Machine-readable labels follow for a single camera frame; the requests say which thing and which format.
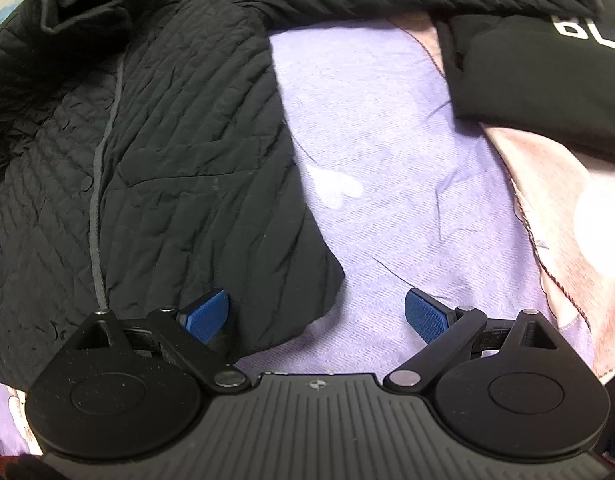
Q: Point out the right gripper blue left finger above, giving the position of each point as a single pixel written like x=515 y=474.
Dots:
x=184 y=334

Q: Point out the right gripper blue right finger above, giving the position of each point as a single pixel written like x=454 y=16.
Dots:
x=450 y=335

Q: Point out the black quilted jacket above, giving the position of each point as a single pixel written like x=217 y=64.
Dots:
x=145 y=160

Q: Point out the lavender patterned bed sheet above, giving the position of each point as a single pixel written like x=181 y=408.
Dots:
x=406 y=195

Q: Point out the black printed folded garment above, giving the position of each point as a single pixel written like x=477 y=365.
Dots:
x=551 y=76

